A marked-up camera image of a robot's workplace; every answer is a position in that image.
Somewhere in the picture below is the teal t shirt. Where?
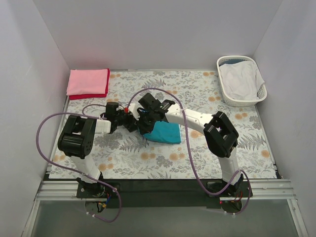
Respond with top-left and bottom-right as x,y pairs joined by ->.
143,121 -> 181,144

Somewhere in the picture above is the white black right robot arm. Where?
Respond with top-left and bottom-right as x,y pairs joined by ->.
137,93 -> 243,196

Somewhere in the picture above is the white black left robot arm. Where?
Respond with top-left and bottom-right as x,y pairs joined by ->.
58,102 -> 137,198

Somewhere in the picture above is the floral table mat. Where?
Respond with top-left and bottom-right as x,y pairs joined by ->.
49,70 -> 278,180

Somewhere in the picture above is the red folded t shirt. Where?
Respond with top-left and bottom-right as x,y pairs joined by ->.
68,68 -> 111,101

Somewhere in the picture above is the pink folded t shirt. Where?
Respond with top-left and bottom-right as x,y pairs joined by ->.
66,69 -> 110,96

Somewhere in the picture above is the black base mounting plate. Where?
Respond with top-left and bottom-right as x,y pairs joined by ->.
76,179 -> 253,211

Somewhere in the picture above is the white t shirt in basket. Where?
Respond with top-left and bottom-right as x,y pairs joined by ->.
219,61 -> 265,101

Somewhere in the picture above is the white laundry basket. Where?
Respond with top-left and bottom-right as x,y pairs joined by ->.
216,55 -> 268,107

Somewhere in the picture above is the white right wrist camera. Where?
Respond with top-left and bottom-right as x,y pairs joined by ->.
124,103 -> 140,120

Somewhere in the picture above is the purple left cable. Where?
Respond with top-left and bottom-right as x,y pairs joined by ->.
36,104 -> 123,223

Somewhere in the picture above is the aluminium frame rail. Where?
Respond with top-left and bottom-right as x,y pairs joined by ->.
22,175 -> 308,237

